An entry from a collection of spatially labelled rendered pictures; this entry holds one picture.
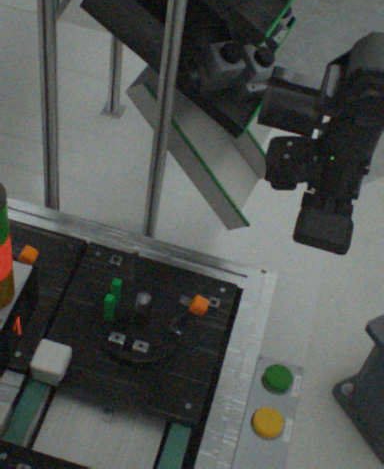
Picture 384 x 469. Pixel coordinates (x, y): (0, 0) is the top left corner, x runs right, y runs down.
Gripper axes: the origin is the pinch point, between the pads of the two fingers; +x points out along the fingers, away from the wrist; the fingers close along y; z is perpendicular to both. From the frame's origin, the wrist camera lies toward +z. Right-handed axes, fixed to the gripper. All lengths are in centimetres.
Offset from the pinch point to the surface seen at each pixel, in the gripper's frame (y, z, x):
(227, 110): -18.5, 15.6, 5.0
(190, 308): 5.9, 12.6, 19.1
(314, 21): -216, 8, 125
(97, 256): -4.5, 29.3, 28.4
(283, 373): 5.9, -2.2, 28.2
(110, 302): 7.1, 23.5, 21.6
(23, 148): -31, 53, 39
